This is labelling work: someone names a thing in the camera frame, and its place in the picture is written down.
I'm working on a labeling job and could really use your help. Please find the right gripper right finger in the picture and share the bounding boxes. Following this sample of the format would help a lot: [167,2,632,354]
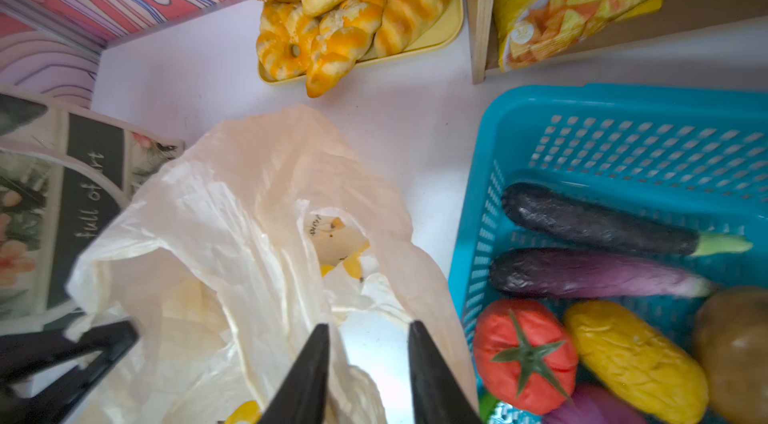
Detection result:
[408,320,481,424]

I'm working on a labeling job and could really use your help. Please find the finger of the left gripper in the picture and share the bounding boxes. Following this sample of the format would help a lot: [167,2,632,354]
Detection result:
[1,354,126,423]
[1,320,139,384]

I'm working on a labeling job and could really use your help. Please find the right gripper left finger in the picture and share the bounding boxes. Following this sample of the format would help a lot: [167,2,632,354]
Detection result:
[258,324,330,424]

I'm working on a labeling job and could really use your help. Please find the translucent beige plastic bag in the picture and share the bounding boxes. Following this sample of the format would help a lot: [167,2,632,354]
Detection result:
[66,106,478,423]

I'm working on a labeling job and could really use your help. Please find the white canvas tote bag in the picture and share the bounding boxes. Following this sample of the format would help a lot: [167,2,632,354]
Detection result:
[1,86,185,335]

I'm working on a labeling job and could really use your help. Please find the red toy tomato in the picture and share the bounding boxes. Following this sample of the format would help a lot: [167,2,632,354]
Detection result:
[473,299,579,416]

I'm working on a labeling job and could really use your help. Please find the purple toy onion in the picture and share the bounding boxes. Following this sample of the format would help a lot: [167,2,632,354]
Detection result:
[541,384,646,424]

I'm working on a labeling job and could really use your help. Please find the purple toy eggplant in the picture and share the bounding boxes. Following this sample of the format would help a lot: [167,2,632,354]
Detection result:
[489,248,715,298]

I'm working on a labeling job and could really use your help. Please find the dark toy eggplant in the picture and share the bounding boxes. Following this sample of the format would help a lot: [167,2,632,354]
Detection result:
[501,182,753,257]

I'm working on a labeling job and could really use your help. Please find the yellow toy corn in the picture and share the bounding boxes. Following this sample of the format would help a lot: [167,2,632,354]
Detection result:
[564,300,709,423]

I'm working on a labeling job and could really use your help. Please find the brown toy potato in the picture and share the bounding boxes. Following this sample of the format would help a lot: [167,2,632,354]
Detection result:
[693,286,767,423]

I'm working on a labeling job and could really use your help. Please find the teal plastic basket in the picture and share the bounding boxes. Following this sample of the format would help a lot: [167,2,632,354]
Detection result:
[449,84,767,423]

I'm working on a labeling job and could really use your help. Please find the yellow bread tray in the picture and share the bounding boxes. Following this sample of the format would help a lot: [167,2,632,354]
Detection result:
[256,0,464,98]

